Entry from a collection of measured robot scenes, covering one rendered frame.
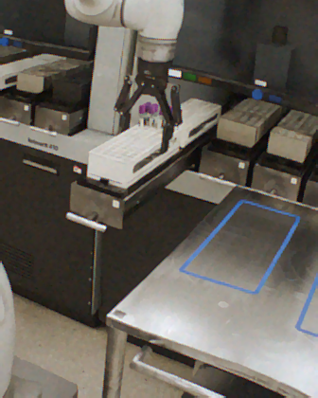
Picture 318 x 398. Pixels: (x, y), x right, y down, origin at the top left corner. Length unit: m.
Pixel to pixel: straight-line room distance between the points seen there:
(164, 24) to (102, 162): 0.34
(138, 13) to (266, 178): 0.56
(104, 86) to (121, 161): 0.55
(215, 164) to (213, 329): 0.78
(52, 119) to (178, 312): 1.03
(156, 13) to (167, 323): 0.72
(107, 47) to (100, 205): 0.62
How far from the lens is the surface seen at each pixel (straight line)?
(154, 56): 1.34
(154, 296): 0.94
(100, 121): 1.82
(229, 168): 1.58
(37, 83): 1.91
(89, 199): 1.30
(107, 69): 1.77
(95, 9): 1.34
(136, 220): 1.75
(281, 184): 1.55
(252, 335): 0.89
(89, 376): 1.96
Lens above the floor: 1.36
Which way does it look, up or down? 23 degrees down
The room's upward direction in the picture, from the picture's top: 7 degrees clockwise
